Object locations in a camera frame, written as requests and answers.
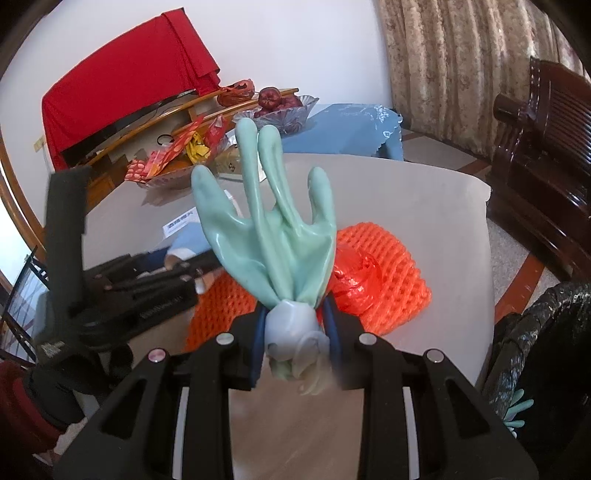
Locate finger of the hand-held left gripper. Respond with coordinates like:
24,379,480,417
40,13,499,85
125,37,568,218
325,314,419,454
133,276,207,325
90,253,223,289

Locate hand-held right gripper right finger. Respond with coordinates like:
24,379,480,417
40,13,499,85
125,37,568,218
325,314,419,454
322,299,539,480

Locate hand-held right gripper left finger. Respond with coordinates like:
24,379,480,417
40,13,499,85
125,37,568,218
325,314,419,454
55,295,269,480

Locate red plastic wrapper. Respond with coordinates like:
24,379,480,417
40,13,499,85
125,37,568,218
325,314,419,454
330,244,382,317

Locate orange foam net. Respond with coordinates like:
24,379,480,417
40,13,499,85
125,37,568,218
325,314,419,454
185,222,432,352

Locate green rubber glove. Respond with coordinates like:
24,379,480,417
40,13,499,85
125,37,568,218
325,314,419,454
501,388,536,430
190,117,337,398

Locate black-lined trash bin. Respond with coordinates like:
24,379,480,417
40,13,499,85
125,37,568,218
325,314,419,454
480,281,591,462

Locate basket of red packets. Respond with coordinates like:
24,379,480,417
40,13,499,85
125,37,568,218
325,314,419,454
124,115,232,190

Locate tissue box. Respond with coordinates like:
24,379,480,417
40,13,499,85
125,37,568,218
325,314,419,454
216,147,267,182

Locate black television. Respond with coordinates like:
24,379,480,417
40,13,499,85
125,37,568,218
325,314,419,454
60,99,185,162

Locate wooden television cabinet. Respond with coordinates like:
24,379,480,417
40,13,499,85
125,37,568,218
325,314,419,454
34,88,301,197

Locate red cloth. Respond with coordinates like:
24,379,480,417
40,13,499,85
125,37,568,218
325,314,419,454
41,11,220,171

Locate blue embroidered tablecloth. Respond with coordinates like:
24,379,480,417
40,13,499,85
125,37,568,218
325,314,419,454
277,104,404,161

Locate glass fruit bowl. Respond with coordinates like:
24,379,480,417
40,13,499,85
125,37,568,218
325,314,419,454
240,95,319,136

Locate dark wooden armchair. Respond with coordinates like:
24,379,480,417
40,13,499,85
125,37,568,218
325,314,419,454
485,55,591,282

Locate floral curtain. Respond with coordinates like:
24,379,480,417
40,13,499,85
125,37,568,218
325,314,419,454
374,0,591,154

